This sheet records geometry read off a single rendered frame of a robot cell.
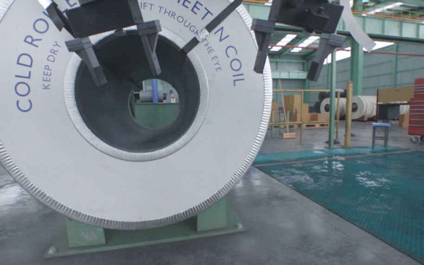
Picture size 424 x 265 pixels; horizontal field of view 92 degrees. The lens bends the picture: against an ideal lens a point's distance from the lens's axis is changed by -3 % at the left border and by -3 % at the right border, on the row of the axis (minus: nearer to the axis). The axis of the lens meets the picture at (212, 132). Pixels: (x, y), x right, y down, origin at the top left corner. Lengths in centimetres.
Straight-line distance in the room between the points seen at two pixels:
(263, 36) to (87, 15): 34
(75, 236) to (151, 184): 54
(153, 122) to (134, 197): 250
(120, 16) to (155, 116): 299
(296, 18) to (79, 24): 41
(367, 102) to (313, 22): 1261
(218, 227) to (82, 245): 71
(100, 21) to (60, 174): 70
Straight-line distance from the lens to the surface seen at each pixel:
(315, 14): 46
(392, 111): 1116
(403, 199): 216
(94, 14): 50
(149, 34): 47
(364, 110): 1289
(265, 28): 47
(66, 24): 100
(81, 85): 106
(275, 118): 1016
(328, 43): 53
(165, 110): 341
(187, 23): 100
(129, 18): 47
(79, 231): 134
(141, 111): 343
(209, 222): 130
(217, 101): 95
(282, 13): 47
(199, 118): 94
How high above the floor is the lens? 69
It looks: 6 degrees down
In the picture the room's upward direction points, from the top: 1 degrees counter-clockwise
